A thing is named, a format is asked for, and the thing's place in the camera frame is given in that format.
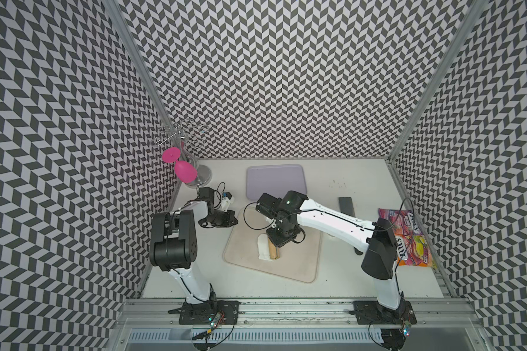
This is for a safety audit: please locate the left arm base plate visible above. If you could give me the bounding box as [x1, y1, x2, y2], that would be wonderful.
[179, 301, 240, 326]

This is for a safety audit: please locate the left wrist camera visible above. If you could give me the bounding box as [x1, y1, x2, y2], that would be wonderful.
[220, 192, 234, 212]

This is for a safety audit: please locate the black handled metal spatula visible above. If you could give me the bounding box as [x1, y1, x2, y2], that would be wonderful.
[337, 196, 365, 256]

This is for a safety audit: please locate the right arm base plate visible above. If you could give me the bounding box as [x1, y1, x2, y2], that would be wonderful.
[351, 299, 417, 325]

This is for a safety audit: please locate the wooden dough roller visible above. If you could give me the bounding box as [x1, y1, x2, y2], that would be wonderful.
[268, 241, 280, 260]

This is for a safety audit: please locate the pink wine glass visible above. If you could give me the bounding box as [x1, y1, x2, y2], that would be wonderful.
[162, 147, 198, 183]

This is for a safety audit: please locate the beige plastic tray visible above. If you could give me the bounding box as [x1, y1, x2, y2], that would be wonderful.
[223, 208, 321, 283]

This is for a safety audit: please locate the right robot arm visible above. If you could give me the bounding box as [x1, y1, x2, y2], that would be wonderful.
[256, 191, 404, 311]

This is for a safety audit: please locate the purple plastic tray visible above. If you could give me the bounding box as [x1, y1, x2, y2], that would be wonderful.
[246, 164, 307, 201]

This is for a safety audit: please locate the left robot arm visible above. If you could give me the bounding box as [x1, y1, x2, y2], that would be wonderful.
[149, 187, 238, 307]

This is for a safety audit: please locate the white dough ball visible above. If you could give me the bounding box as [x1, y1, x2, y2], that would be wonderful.
[257, 233, 272, 261]

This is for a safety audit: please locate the colourful candy bag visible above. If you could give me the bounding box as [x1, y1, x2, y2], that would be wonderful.
[379, 209, 436, 269]

